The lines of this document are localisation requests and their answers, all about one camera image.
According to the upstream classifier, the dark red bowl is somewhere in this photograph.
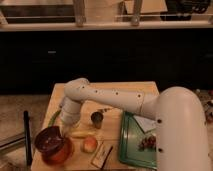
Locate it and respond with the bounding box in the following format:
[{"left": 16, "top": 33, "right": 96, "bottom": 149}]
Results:
[{"left": 34, "top": 126, "right": 64, "bottom": 155}]

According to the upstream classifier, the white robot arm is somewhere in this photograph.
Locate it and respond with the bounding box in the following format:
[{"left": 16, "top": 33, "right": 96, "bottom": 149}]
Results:
[{"left": 61, "top": 78, "right": 211, "bottom": 171}]

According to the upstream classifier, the green vegetable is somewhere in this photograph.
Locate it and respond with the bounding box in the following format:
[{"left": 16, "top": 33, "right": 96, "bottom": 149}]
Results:
[{"left": 48, "top": 110, "right": 61, "bottom": 127}]

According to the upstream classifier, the yellow banana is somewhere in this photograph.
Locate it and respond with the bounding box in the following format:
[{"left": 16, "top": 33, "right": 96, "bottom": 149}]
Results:
[{"left": 70, "top": 131, "right": 96, "bottom": 138}]

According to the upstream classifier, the orange bowl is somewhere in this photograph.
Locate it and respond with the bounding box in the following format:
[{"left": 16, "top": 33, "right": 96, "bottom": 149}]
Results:
[{"left": 42, "top": 138, "right": 74, "bottom": 165}]

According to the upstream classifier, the peach fruit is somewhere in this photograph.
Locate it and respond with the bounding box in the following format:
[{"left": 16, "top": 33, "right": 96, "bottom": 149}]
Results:
[{"left": 82, "top": 136, "right": 98, "bottom": 153}]

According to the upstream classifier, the small metal cup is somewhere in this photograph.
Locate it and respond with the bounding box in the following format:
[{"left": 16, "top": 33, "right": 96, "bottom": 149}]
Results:
[{"left": 91, "top": 112, "right": 104, "bottom": 129}]

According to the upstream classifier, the black metal bar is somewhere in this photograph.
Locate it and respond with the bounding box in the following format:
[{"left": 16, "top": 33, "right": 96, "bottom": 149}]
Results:
[{"left": 23, "top": 111, "right": 33, "bottom": 166}]

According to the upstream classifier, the small white box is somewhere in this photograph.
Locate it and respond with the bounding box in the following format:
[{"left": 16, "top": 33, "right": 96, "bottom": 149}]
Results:
[{"left": 91, "top": 143, "right": 110, "bottom": 168}]

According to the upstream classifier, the green tray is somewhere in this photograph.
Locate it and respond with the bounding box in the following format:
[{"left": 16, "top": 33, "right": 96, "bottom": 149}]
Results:
[{"left": 118, "top": 112, "right": 157, "bottom": 169}]

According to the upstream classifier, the white napkin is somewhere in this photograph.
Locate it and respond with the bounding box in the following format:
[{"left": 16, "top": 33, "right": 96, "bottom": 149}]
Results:
[{"left": 134, "top": 115, "right": 156, "bottom": 133}]

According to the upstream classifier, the bunch of dark grapes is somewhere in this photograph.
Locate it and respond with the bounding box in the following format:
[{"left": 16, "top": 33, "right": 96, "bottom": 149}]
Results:
[{"left": 139, "top": 135, "right": 156, "bottom": 150}]

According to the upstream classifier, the metal railing frame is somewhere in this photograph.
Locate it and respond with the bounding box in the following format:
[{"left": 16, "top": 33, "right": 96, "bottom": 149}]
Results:
[{"left": 0, "top": 0, "right": 213, "bottom": 31}]

